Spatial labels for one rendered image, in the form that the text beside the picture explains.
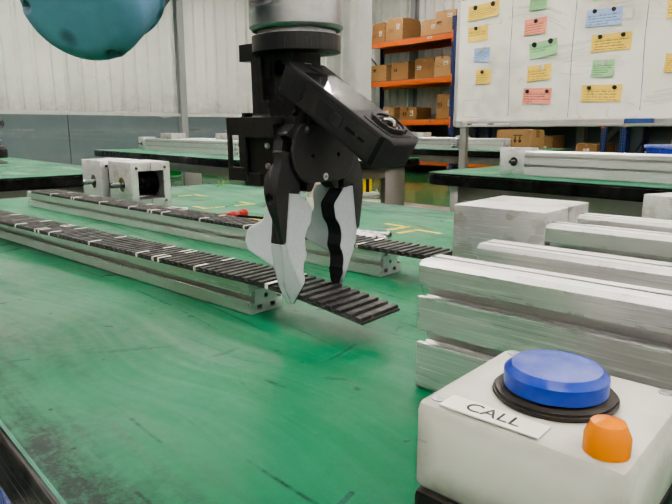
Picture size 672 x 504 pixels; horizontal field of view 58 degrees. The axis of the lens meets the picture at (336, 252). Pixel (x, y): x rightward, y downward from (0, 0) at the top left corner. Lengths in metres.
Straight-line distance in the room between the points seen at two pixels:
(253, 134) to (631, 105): 3.06
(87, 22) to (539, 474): 0.33
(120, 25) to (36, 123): 11.27
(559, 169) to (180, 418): 1.90
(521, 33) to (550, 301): 3.47
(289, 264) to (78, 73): 11.54
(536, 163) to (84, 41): 1.91
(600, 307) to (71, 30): 0.33
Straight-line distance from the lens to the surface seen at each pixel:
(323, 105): 0.46
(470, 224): 0.58
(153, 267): 0.67
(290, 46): 0.48
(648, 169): 2.06
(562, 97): 3.62
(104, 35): 0.40
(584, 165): 2.13
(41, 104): 11.70
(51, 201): 1.36
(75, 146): 11.86
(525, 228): 0.55
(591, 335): 0.34
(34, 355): 0.51
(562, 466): 0.23
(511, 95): 3.77
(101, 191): 1.43
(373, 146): 0.43
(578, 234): 0.54
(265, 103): 0.52
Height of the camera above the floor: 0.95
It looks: 12 degrees down
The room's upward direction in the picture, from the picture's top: straight up
